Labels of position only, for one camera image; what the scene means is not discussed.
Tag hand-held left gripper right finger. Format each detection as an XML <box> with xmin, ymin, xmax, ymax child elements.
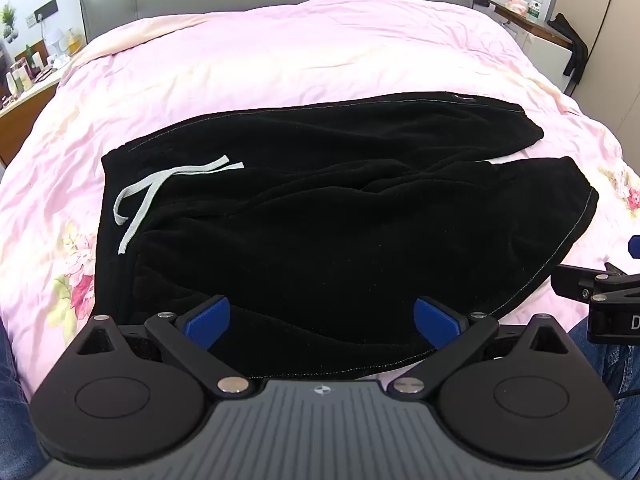
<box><xmin>392</xmin><ymin>297</ymin><xmax>571</xmax><ymax>396</ymax></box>

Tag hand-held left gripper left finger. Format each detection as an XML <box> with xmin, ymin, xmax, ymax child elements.
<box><xmin>75</xmin><ymin>296</ymin><xmax>251</xmax><ymax>396</ymax></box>

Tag black pants with white drawstring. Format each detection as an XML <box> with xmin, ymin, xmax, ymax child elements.
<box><xmin>100</xmin><ymin>91</ymin><xmax>600</xmax><ymax>381</ymax></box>

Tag person's right leg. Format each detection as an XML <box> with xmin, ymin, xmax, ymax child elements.
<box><xmin>567</xmin><ymin>316</ymin><xmax>640</xmax><ymax>463</ymax></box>

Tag person's leg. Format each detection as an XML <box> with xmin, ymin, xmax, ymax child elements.
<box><xmin>567</xmin><ymin>316</ymin><xmax>640</xmax><ymax>463</ymax></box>
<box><xmin>0</xmin><ymin>317</ymin><xmax>53</xmax><ymax>480</ymax></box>

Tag black hanging garment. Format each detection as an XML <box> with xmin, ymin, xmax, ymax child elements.
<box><xmin>547</xmin><ymin>12</ymin><xmax>592</xmax><ymax>97</ymax></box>

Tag beige wardrobe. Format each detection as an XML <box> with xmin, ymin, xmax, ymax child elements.
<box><xmin>574</xmin><ymin>0</ymin><xmax>640</xmax><ymax>138</ymax></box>

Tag person's left leg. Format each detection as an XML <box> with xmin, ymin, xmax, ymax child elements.
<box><xmin>0</xmin><ymin>317</ymin><xmax>53</xmax><ymax>480</ymax></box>

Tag wooden side desk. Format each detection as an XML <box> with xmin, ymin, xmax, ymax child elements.
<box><xmin>491</xmin><ymin>2</ymin><xmax>576</xmax><ymax>95</ymax></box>

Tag pink floral blanket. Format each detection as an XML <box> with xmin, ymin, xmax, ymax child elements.
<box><xmin>0</xmin><ymin>0</ymin><xmax>640</xmax><ymax>401</ymax></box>

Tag wooden nightstand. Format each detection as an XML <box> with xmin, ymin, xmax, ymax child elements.
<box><xmin>0</xmin><ymin>67</ymin><xmax>60</xmax><ymax>170</ymax></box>

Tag group of toiletry bottles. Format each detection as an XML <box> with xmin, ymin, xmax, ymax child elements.
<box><xmin>0</xmin><ymin>44</ymin><xmax>48</xmax><ymax>107</ymax></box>

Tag white table lamp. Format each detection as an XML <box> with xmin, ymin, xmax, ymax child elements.
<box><xmin>46</xmin><ymin>26</ymin><xmax>69</xmax><ymax>58</ymax></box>

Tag small green wall plant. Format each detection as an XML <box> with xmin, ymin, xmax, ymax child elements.
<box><xmin>1</xmin><ymin>4</ymin><xmax>20</xmax><ymax>42</ymax></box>

